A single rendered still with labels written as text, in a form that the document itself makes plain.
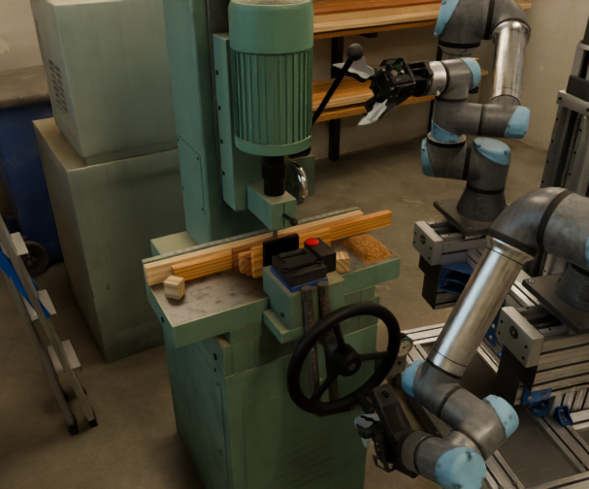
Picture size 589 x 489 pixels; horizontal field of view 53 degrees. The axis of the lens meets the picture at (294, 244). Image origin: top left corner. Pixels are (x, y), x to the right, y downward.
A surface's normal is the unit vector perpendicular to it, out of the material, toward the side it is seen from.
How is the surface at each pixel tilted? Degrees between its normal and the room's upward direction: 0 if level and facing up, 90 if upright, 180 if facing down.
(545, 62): 90
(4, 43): 90
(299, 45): 90
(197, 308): 0
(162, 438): 0
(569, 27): 90
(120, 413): 0
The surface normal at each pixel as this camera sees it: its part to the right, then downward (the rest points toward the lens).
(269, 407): 0.47, 0.44
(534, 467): 0.00, -0.87
